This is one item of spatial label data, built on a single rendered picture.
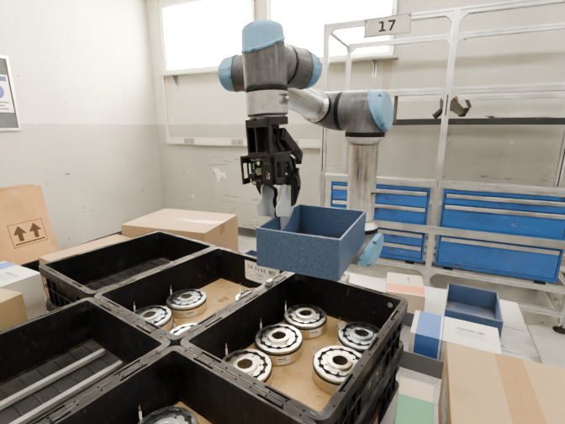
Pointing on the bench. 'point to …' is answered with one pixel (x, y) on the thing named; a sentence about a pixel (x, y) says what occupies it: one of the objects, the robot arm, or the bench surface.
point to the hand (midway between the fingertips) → (280, 222)
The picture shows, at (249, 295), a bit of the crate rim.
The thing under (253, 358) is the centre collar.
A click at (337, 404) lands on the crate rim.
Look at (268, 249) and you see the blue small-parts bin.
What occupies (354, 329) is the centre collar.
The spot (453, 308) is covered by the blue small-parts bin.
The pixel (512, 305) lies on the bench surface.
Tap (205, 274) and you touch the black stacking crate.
